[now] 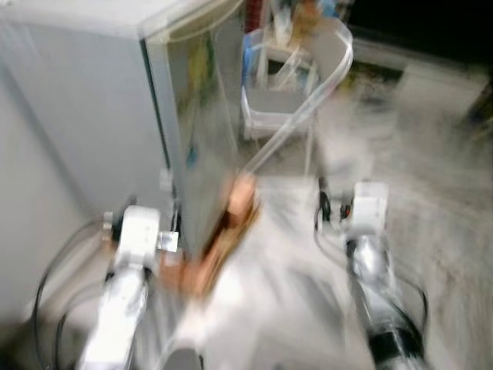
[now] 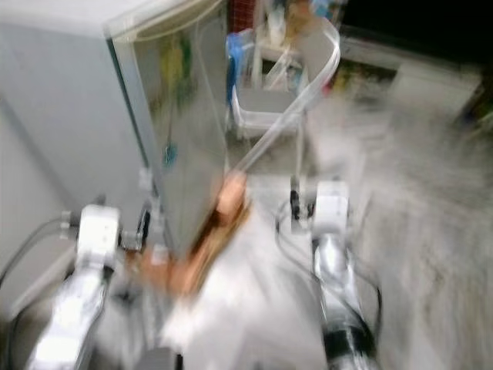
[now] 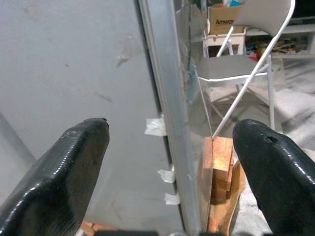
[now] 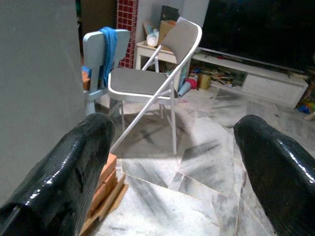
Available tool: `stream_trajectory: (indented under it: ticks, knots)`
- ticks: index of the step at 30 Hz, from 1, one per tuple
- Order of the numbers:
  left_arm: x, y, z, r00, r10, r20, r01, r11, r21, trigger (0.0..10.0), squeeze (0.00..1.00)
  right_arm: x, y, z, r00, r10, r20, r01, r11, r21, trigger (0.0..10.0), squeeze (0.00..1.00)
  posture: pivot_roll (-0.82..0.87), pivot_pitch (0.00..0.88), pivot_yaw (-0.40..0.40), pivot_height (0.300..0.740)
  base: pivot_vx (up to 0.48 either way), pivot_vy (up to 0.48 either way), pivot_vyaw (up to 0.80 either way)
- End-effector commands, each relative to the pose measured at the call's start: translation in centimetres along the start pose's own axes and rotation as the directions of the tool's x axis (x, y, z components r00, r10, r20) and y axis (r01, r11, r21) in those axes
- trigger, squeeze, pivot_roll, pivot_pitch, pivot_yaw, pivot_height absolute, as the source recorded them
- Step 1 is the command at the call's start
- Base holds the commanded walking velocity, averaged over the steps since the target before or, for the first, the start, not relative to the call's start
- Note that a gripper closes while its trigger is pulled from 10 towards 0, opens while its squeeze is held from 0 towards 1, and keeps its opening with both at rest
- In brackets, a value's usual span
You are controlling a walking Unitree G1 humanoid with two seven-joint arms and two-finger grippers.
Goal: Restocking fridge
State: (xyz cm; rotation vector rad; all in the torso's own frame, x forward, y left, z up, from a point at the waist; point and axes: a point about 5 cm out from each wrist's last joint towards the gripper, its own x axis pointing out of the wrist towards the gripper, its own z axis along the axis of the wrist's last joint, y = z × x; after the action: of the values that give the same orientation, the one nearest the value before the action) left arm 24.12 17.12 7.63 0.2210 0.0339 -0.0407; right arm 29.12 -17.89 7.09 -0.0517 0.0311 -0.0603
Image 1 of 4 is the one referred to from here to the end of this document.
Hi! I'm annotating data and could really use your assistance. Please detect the white television shelf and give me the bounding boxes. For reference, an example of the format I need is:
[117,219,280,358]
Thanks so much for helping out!
[354,42,493,124]

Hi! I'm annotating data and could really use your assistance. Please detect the yellow green fridge magnet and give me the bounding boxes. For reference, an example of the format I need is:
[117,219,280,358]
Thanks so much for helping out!
[188,39,218,103]

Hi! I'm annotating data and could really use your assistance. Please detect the black television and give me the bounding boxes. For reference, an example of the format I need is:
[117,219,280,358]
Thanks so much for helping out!
[347,0,493,66]

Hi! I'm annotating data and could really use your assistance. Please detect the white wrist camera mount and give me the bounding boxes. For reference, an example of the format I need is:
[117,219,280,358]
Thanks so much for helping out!
[350,182,388,236]
[116,206,161,269]

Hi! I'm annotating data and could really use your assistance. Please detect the grey fridge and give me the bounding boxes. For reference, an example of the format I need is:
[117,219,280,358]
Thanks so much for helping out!
[0,0,186,255]

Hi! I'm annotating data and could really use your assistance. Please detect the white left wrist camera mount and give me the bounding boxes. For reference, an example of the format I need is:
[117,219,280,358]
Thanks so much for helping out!
[116,206,161,269]

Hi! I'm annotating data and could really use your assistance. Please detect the white grey folding chair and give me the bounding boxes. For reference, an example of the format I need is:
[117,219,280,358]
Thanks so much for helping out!
[243,17,355,178]

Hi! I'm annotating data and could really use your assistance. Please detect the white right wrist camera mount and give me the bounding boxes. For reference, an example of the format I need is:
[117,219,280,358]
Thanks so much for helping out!
[350,182,388,236]

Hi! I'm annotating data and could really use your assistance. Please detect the blue cloth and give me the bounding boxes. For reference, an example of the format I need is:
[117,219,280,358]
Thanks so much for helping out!
[243,31,263,86]

